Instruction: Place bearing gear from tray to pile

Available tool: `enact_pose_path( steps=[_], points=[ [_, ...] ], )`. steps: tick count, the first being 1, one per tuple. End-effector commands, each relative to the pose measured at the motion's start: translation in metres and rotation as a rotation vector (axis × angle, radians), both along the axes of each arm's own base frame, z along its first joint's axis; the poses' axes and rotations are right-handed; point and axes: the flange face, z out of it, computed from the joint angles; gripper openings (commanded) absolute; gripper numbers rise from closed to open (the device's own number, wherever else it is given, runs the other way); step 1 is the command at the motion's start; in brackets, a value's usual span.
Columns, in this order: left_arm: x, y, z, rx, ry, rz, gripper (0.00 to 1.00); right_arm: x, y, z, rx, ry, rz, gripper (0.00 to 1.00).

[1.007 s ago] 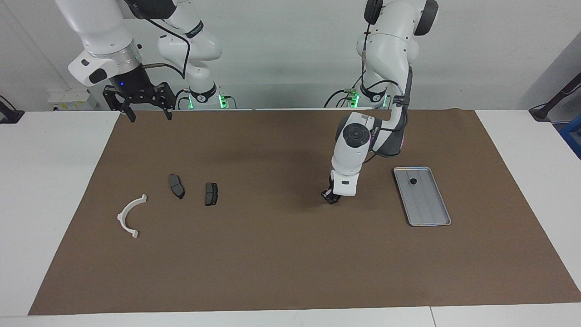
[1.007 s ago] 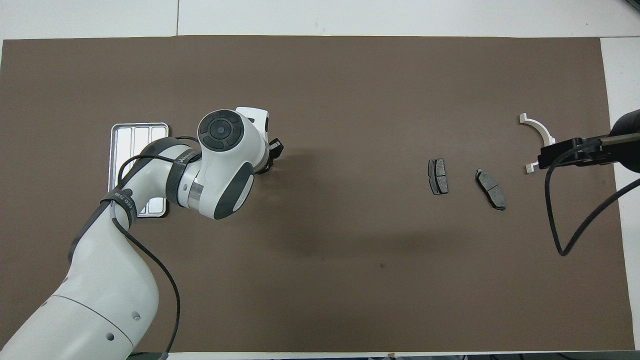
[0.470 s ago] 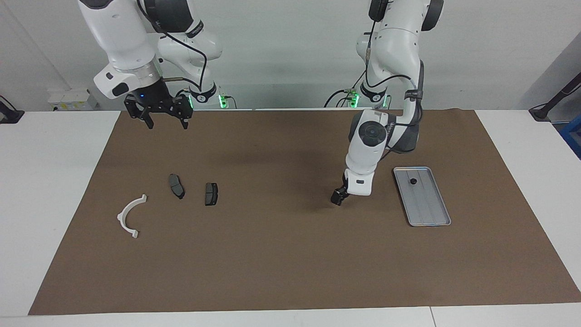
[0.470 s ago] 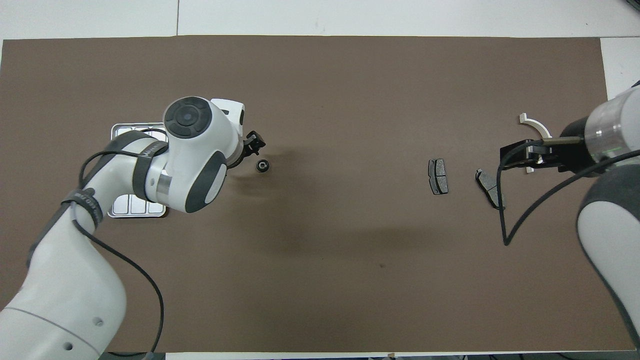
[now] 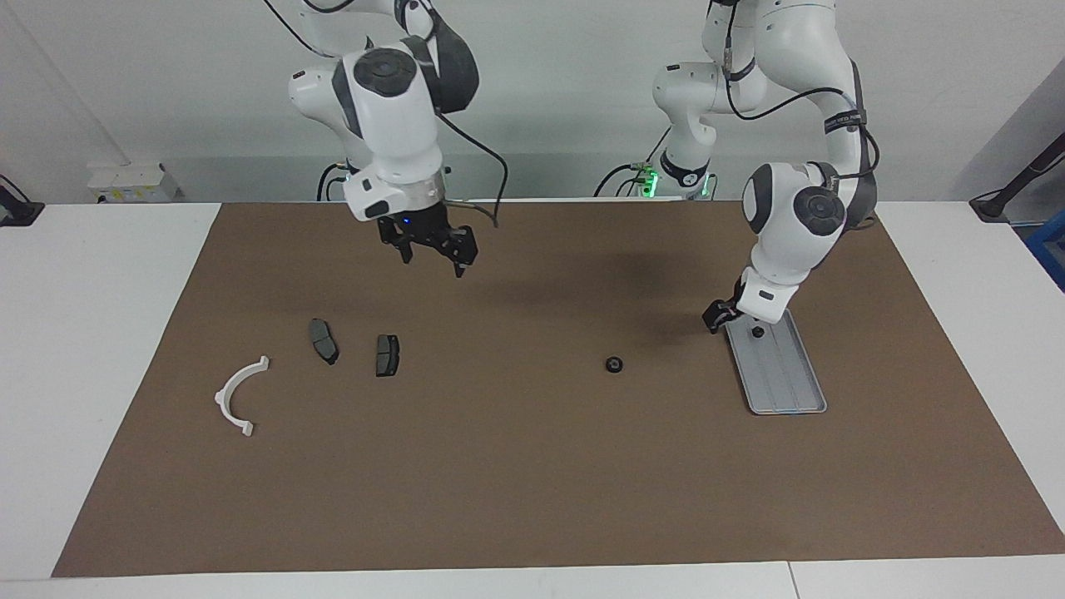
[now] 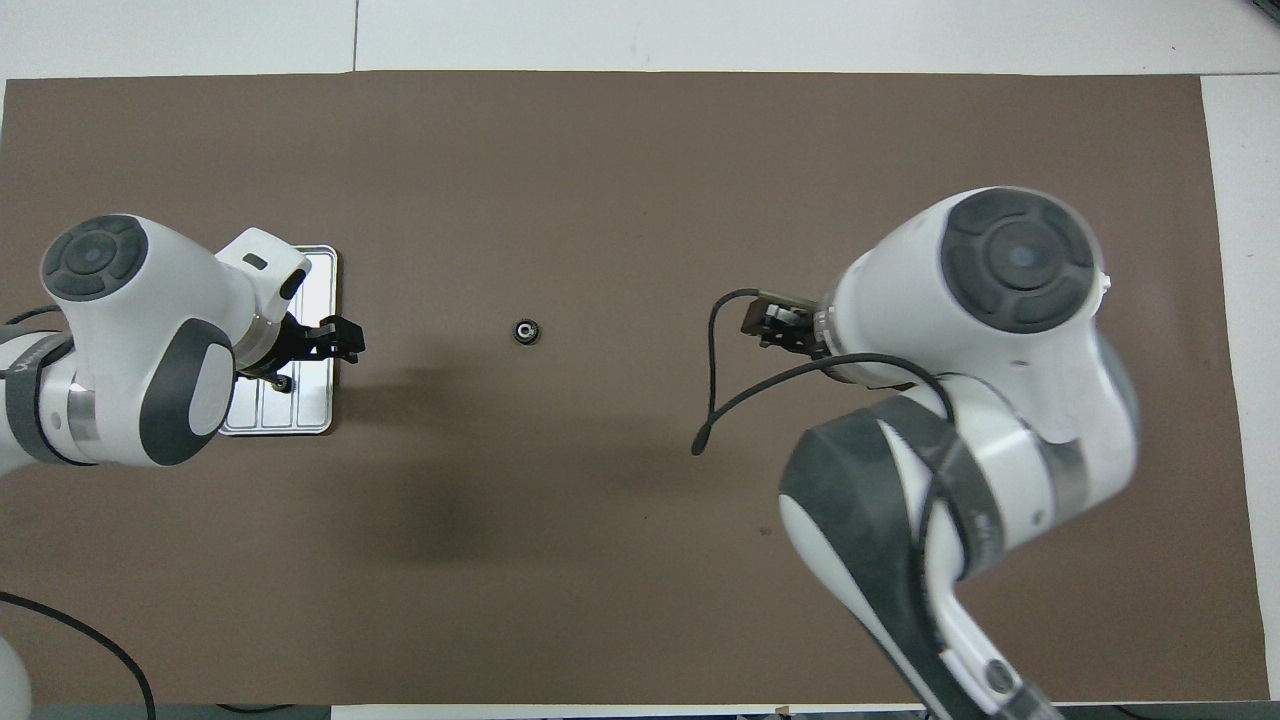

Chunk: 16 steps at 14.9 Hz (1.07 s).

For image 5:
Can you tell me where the curved dark grey brake pad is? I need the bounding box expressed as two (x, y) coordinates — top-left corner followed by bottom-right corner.
(309, 319), (339, 366)

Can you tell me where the blue box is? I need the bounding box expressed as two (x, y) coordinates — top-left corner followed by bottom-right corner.
(1025, 218), (1065, 292)

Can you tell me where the white semicircular plastic bracket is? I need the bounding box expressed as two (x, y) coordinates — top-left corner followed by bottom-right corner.
(215, 356), (270, 438)

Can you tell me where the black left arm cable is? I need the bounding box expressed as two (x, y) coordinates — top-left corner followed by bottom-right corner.
(722, 0), (876, 180)

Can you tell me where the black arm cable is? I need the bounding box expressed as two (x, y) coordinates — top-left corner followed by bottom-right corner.
(722, 0), (876, 180)
(262, 0), (510, 230)

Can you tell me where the white power strip box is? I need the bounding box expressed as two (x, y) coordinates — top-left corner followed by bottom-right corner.
(87, 162), (180, 205)

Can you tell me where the black left base cable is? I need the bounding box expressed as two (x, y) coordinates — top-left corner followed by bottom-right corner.
(593, 125), (673, 198)

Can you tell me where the brown table mat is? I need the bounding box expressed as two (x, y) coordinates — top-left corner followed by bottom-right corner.
(52, 200), (1065, 578)

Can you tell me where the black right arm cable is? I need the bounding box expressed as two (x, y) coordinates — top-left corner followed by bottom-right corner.
(262, 0), (510, 230)

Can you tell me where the black stand foot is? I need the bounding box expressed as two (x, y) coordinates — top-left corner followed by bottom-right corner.
(0, 175), (44, 227)
(969, 133), (1065, 223)

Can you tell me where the black base cable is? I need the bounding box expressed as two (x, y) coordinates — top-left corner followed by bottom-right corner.
(593, 125), (673, 198)
(316, 162), (350, 202)

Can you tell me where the black right base cable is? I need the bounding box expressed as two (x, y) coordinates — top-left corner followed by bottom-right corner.
(316, 162), (350, 202)

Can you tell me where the silver metal tray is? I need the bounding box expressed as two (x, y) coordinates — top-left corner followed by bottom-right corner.
(724, 309), (828, 416)

